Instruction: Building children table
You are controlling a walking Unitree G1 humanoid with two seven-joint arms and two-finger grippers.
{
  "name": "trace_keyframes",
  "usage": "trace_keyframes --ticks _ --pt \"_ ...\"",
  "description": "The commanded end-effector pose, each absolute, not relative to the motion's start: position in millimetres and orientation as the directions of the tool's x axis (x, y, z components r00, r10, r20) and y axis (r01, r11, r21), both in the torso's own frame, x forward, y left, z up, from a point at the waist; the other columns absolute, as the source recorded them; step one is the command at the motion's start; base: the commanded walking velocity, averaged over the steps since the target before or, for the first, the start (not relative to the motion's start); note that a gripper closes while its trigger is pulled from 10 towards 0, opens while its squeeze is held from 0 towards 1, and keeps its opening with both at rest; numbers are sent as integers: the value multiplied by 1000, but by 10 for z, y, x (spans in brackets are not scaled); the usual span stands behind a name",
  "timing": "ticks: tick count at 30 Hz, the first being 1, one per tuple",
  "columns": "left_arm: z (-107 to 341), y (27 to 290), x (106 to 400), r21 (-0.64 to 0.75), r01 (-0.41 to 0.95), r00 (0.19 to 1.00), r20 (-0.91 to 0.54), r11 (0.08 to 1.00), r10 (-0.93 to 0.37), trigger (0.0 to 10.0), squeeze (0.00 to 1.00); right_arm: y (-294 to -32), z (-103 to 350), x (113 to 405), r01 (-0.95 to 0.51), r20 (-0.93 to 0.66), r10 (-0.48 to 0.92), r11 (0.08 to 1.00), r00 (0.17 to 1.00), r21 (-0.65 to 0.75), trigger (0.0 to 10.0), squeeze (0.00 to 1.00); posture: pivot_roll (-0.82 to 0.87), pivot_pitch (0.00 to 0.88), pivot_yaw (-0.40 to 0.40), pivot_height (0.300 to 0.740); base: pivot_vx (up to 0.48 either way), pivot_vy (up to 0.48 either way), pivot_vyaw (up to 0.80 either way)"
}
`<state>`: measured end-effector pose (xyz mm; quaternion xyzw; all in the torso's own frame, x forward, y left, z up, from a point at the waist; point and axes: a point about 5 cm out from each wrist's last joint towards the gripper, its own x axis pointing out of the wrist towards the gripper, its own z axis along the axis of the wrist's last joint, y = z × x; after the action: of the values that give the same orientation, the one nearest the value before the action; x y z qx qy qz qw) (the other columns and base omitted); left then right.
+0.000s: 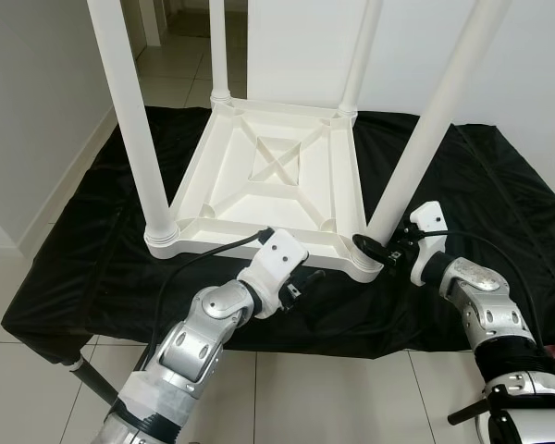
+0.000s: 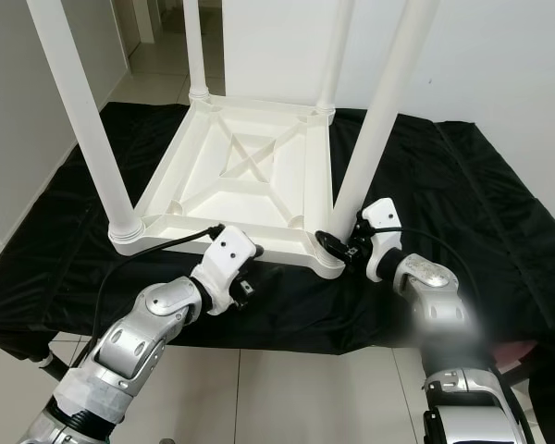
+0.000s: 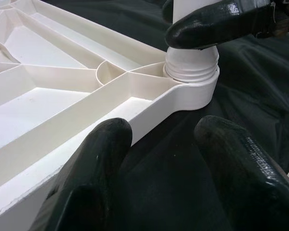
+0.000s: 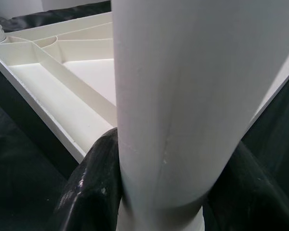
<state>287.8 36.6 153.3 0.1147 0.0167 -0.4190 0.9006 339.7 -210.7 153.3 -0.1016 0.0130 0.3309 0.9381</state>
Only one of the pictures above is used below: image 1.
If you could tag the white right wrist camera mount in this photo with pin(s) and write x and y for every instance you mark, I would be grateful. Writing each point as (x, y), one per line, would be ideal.
(430, 220)

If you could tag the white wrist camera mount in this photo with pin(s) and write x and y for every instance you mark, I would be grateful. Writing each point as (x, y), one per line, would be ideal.
(282, 254)
(430, 220)

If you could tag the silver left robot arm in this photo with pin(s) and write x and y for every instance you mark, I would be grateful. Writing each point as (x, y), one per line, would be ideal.
(194, 338)

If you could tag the white door frame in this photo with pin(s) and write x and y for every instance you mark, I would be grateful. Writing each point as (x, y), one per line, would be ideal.
(151, 20)

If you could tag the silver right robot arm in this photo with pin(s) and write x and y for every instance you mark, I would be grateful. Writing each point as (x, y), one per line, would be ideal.
(486, 305)

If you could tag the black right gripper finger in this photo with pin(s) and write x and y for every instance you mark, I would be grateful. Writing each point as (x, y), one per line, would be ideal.
(370, 247)

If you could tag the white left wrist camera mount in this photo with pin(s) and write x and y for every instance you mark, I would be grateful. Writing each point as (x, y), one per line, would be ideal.
(282, 254)

